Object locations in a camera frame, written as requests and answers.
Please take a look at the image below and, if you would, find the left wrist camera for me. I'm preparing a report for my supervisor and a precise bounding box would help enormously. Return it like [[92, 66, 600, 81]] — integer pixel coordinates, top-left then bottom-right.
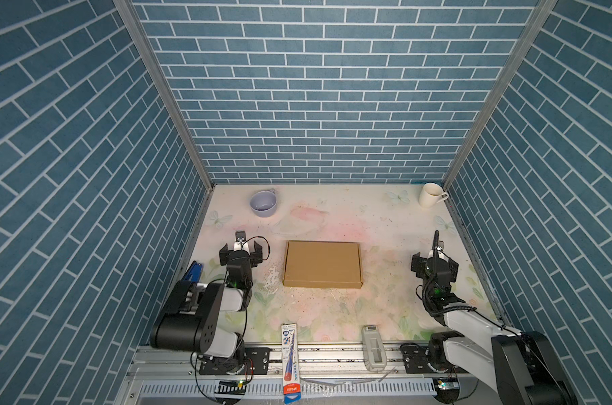
[[233, 231, 250, 251]]

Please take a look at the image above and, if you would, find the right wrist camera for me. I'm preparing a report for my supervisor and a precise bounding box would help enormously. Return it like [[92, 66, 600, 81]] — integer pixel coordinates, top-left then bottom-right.
[[428, 241, 447, 261]]

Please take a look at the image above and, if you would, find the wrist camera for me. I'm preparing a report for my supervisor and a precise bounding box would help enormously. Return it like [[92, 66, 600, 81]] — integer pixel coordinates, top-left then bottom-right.
[[428, 241, 447, 261], [233, 231, 250, 251]]

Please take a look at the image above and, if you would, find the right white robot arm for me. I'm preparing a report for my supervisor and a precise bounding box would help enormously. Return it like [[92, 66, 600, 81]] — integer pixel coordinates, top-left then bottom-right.
[[411, 248, 578, 404]]

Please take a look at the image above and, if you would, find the blue stapler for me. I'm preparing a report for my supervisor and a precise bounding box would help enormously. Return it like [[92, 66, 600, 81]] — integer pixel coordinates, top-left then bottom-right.
[[182, 261, 204, 283]]

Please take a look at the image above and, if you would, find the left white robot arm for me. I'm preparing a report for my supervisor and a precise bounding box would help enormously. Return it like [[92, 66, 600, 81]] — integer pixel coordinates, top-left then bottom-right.
[[149, 236, 269, 367]]

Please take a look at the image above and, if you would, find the brown cardboard box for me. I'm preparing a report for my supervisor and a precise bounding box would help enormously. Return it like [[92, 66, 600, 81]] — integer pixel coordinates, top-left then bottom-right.
[[282, 241, 363, 290]]

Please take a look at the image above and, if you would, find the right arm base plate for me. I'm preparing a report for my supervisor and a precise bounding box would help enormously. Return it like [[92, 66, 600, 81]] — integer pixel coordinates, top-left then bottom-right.
[[399, 342, 437, 375]]

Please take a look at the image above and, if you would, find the white ceramic mug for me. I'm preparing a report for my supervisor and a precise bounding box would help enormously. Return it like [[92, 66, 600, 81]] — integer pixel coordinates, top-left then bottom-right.
[[418, 182, 449, 209]]

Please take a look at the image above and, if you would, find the aluminium front rail frame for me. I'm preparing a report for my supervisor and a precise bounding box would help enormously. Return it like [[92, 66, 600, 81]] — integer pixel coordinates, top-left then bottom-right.
[[116, 340, 489, 404]]

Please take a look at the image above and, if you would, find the grey white remote device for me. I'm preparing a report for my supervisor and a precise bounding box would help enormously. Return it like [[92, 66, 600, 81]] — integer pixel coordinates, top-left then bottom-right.
[[362, 325, 387, 372]]

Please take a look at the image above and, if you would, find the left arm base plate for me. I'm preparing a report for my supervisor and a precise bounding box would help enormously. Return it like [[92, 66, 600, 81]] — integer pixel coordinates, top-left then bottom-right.
[[198, 345, 271, 376]]

